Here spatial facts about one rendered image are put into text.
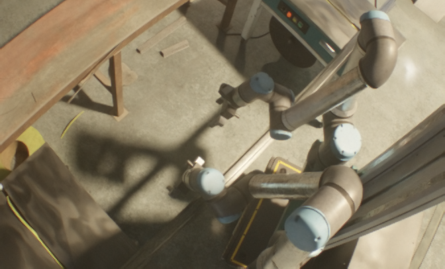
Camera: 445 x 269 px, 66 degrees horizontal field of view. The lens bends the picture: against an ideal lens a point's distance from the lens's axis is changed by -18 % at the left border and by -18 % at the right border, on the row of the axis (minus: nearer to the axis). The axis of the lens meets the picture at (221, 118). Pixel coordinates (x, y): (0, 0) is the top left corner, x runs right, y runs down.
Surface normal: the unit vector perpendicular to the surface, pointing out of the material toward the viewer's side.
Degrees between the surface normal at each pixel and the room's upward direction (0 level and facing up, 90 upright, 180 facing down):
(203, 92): 0
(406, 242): 0
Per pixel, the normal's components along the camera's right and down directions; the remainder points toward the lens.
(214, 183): 0.38, -0.16
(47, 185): 0.18, -0.43
